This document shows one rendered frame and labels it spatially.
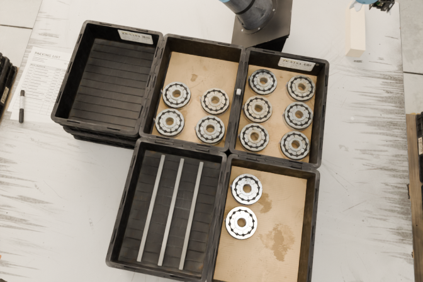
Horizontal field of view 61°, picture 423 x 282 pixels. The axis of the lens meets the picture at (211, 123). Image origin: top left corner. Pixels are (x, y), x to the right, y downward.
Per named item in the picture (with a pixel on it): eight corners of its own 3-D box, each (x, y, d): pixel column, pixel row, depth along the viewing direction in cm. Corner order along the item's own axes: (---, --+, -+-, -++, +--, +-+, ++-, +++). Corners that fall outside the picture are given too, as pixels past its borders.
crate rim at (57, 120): (86, 22, 135) (84, 18, 132) (165, 36, 133) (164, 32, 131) (51, 122, 122) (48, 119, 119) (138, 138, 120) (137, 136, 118)
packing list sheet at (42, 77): (28, 46, 154) (28, 45, 154) (82, 52, 154) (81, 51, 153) (4, 118, 143) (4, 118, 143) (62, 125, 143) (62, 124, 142)
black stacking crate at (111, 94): (94, 37, 144) (85, 20, 133) (167, 50, 142) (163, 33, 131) (62, 130, 131) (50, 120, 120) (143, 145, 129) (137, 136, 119)
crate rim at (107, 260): (138, 138, 120) (137, 136, 118) (227, 154, 119) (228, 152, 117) (105, 265, 107) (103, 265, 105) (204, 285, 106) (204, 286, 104)
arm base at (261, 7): (242, 5, 154) (228, -8, 147) (273, -10, 144) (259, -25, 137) (240, 34, 148) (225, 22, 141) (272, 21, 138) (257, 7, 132)
